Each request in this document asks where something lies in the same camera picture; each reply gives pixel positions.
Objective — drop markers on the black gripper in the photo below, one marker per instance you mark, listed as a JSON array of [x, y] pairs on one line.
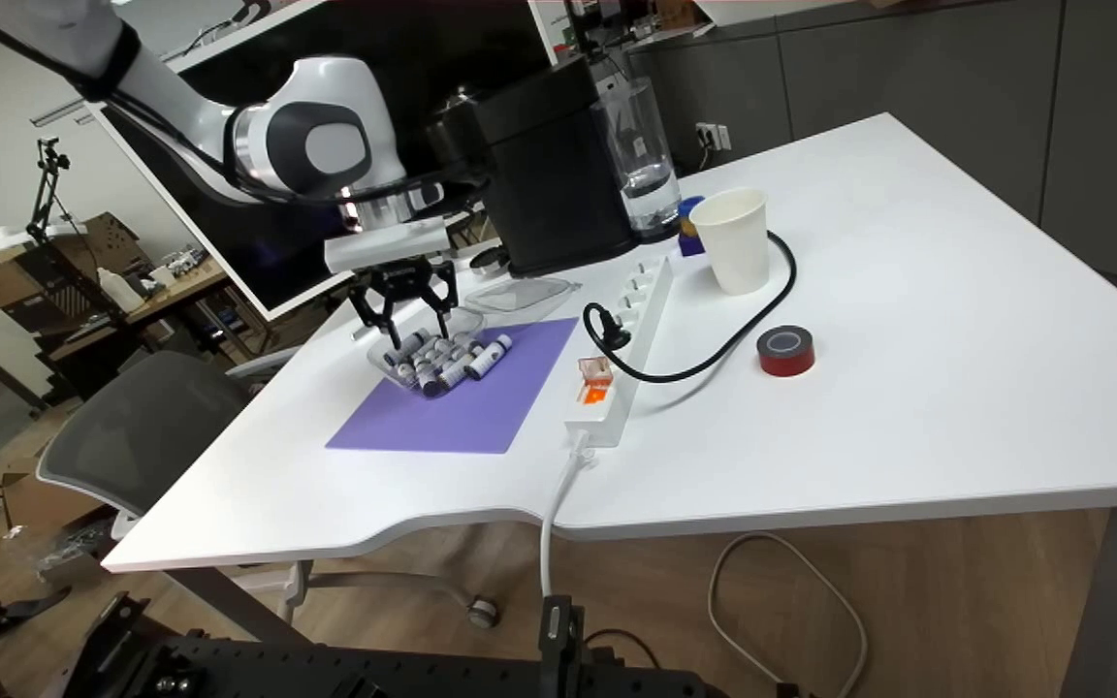
[[406, 282]]

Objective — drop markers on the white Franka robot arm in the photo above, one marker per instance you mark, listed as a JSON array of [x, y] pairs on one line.
[[310, 142]]

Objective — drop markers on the clear plastic bottle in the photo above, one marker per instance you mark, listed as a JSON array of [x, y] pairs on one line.
[[640, 142]]

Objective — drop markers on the purple mat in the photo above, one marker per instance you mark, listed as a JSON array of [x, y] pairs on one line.
[[456, 411]]

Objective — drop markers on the black coffee machine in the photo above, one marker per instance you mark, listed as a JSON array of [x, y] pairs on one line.
[[543, 168]]

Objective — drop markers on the white power strip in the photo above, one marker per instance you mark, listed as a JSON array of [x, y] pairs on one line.
[[622, 335]]

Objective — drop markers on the small blue box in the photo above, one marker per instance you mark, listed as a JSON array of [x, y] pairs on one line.
[[686, 226]]

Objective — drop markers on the grey mesh office chair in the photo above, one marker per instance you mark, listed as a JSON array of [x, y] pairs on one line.
[[138, 432]]

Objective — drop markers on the white paper cup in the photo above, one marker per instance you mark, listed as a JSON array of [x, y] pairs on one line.
[[736, 238]]

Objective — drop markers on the wooden cluttered desk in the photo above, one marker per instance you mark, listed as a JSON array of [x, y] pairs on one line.
[[80, 277]]

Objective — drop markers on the cluttered shelf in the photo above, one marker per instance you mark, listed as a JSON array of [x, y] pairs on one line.
[[622, 19]]

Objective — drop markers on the red tape roll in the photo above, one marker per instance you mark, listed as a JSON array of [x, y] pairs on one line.
[[785, 352]]

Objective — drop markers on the grey cabinet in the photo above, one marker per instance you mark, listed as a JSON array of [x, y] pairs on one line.
[[948, 77]]

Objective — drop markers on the silver wrist camera bar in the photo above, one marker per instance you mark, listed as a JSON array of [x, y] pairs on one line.
[[388, 243]]

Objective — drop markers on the white wall socket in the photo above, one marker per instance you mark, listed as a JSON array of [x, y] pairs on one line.
[[712, 138]]

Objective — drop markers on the black metal frame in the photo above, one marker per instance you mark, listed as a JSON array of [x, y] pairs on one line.
[[367, 672]]

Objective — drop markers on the black camera tripod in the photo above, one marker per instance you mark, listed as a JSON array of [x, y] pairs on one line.
[[46, 180]]

